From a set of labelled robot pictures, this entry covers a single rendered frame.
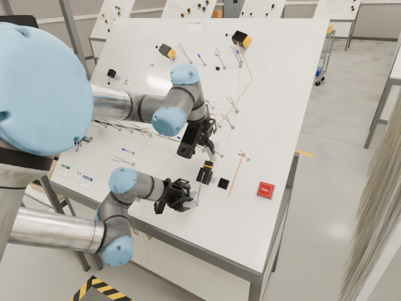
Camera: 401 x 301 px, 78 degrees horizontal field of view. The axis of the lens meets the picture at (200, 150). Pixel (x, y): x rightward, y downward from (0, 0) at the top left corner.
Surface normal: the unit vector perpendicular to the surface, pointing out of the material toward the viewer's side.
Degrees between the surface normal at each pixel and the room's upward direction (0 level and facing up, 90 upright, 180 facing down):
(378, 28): 90
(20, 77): 85
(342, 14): 50
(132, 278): 0
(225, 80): 45
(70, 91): 85
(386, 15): 90
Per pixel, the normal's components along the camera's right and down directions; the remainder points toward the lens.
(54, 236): 0.55, 0.11
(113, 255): 0.36, 0.49
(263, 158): -0.36, -0.25
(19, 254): -0.04, -0.84
